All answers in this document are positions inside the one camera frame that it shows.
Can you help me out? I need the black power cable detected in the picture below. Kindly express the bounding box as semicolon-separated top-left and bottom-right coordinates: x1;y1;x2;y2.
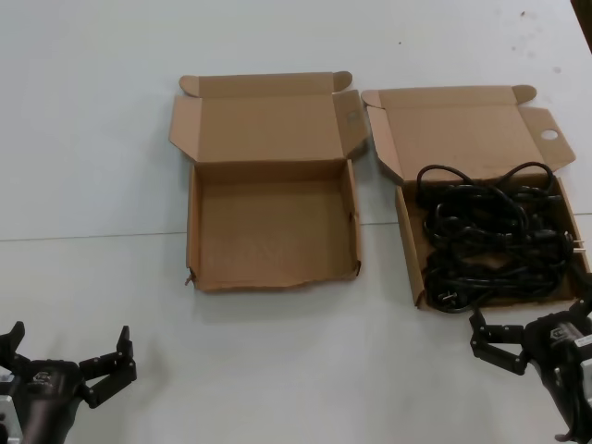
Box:
415;161;563;221
425;198;589;278
423;249;570;316

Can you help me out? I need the cardboard box with round hole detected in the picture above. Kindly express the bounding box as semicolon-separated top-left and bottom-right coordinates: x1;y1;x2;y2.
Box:
360;84;592;311

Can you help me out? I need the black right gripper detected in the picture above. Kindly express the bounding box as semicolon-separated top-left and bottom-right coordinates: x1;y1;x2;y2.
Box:
469;295;592;383

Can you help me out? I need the cardboard box with torn edge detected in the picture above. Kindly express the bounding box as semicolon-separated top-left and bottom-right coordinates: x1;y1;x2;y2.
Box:
166;70;370;293

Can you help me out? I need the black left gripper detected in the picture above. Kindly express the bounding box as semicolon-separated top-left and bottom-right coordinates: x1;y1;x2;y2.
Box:
0;321;139;410

